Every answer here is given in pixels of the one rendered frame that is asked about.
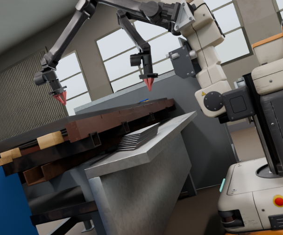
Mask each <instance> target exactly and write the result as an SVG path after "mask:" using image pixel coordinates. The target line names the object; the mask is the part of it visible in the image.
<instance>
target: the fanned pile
mask: <svg viewBox="0 0 283 235"><path fill-rule="evenodd" d="M159 124H160V122H159V123H157V124H154V125H151V126H148V127H146V128H143V129H140V130H138V131H135V132H132V133H130V134H127V135H125V136H123V138H122V140H121V141H120V143H119V148H118V149H117V150H116V152H121V151H134V150H135V149H137V148H138V147H140V146H141V145H143V144H144V143H146V142H147V141H149V140H150V139H151V138H153V137H154V136H156V135H157V133H158V126H159Z"/></svg>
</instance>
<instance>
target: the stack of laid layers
mask: <svg viewBox="0 0 283 235"><path fill-rule="evenodd" d="M163 100H167V98H161V99H157V100H151V101H146V102H141V103H136V104H130V105H125V106H120V107H115V108H110V109H105V110H100V111H93V112H88V113H84V114H78V115H74V116H68V117H64V118H62V119H59V120H57V121H54V122H51V123H48V124H45V125H43V126H40V127H37V128H35V129H32V130H30V131H27V132H24V133H21V134H19V135H16V136H13V137H11V138H8V139H5V140H3V141H0V154H1V153H3V152H6V151H9V150H12V149H15V148H19V149H22V148H25V147H28V146H31V145H35V144H38V141H37V138H39V137H42V136H44V135H47V134H50V133H53V132H57V131H61V134H62V136H64V135H68V133H67V130H66V128H65V124H68V123H70V122H73V121H76V120H81V119H85V118H90V117H94V116H98V115H103V114H107V113H111V112H115V111H120V110H125V109H129V108H133V107H137V106H142V105H146V104H151V103H155V102H160V101H163Z"/></svg>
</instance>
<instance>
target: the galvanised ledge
mask: <svg viewBox="0 0 283 235"><path fill-rule="evenodd" d="M186 116H188V117H187V118H185V119H184V120H182V121H181V122H179V123H176V122H178V121H179V120H181V119H182V118H184V117H186ZM196 116H197V111H193V112H190V113H187V114H184V115H181V116H178V117H175V118H172V119H170V120H168V121H166V122H164V123H163V124H161V125H159V126H158V133H157V135H156V136H154V137H153V138H151V139H150V140H149V141H147V142H146V143H144V144H143V145H141V146H140V147H138V148H137V149H135V150H134V151H121V152H116V151H115V152H113V153H112V154H110V155H108V156H107V157H105V158H103V159H102V160H100V161H98V162H96V163H95V164H93V165H91V166H90V167H88V168H86V169H85V170H84V171H85V174H86V177H87V179H91V178H95V177H98V176H101V175H105V174H109V173H113V172H116V171H120V170H124V169H127V168H131V167H134V166H138V165H142V164H146V163H149V162H150V161H151V160H152V159H153V158H154V157H155V156H156V155H157V154H158V153H159V152H160V151H161V150H162V149H163V148H164V147H165V146H166V145H167V144H168V143H169V142H170V141H171V140H172V139H173V138H174V137H175V136H176V135H177V134H178V133H179V132H180V131H181V130H182V129H183V128H184V127H185V126H186V125H187V124H188V123H189V122H190V121H191V120H193V119H194V118H195V117H196Z"/></svg>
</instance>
